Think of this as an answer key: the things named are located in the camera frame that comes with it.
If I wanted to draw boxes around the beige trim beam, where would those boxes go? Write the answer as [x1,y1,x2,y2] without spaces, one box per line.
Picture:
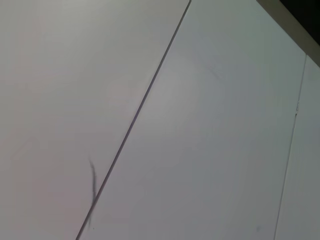
[255,0,320,69]

